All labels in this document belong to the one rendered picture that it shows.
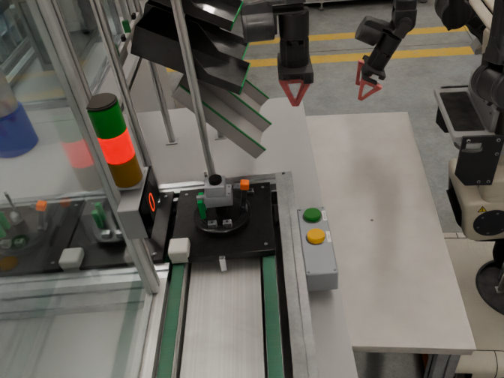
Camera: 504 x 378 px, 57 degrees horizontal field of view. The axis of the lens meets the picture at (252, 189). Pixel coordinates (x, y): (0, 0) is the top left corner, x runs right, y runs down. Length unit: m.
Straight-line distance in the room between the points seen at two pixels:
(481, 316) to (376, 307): 0.81
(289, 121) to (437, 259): 0.73
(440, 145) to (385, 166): 1.64
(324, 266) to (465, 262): 1.05
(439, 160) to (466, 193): 1.47
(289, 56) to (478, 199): 0.77
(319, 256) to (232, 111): 0.52
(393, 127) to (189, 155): 0.68
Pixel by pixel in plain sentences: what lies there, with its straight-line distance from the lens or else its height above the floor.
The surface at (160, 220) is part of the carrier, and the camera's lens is 1.18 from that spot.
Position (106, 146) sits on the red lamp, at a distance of 0.78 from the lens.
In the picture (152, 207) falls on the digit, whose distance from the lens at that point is 0.87.
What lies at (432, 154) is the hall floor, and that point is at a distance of 2.99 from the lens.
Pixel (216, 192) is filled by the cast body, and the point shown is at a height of 1.07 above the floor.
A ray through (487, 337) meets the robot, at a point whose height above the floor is 0.28.
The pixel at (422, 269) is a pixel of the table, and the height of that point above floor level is 0.86.
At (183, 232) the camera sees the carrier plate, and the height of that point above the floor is 0.97.
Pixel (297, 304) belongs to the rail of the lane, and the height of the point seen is 0.95.
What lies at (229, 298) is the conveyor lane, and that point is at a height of 0.92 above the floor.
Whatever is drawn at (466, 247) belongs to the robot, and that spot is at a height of 0.28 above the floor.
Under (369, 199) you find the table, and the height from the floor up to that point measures 0.86.
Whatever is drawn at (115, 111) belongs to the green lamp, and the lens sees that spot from 0.76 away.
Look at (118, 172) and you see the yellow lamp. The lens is 0.81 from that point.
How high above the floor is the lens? 1.75
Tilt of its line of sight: 40 degrees down
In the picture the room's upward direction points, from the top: 8 degrees counter-clockwise
